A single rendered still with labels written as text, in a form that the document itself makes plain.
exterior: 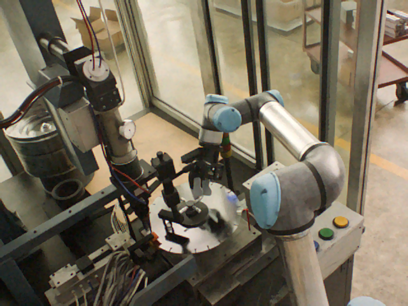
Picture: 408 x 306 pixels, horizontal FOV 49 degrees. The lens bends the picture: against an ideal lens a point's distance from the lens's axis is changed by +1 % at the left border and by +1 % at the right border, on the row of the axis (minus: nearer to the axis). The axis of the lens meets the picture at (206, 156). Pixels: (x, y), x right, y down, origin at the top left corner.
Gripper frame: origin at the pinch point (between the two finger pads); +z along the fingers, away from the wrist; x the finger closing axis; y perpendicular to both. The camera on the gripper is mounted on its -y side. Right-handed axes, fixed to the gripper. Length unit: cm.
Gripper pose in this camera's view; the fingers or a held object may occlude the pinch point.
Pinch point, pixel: (196, 198)
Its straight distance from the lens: 152.0
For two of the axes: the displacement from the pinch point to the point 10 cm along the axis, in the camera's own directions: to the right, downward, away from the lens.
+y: 5.7, 2.6, -7.8
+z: -1.6, 9.6, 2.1
